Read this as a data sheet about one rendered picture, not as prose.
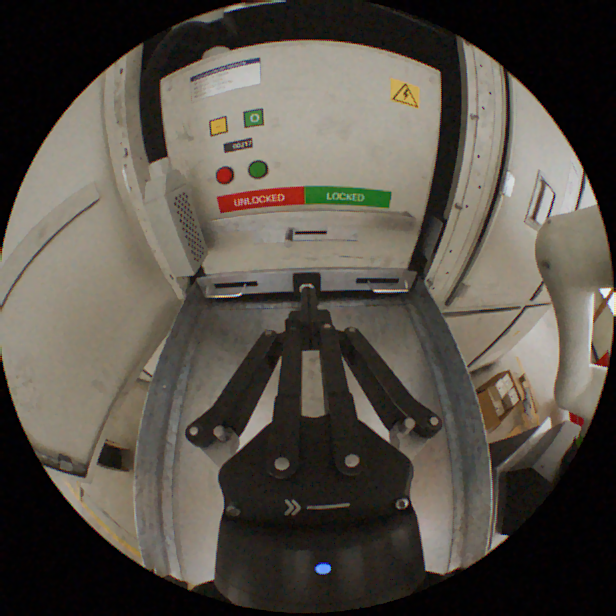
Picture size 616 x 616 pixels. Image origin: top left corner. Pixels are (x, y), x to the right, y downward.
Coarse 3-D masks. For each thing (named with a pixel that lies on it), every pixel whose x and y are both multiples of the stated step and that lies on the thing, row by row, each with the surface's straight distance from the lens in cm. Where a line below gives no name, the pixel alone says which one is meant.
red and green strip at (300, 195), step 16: (240, 192) 36; (256, 192) 35; (272, 192) 35; (288, 192) 34; (304, 192) 34; (320, 192) 34; (336, 192) 35; (352, 192) 35; (368, 192) 36; (384, 192) 37; (224, 208) 38; (240, 208) 37
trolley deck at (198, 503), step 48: (240, 336) 41; (384, 336) 41; (192, 384) 41; (432, 384) 41; (384, 432) 34; (192, 480) 39; (432, 480) 40; (192, 528) 43; (432, 528) 44; (192, 576) 53
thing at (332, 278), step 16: (240, 272) 44; (256, 272) 42; (272, 272) 41; (288, 272) 41; (304, 272) 41; (320, 272) 41; (336, 272) 41; (352, 272) 42; (368, 272) 43; (384, 272) 45; (400, 272) 46; (416, 272) 49; (224, 288) 47; (240, 288) 46; (256, 288) 45; (272, 288) 44; (288, 288) 44; (336, 288) 44; (352, 288) 45; (368, 288) 46; (384, 288) 48
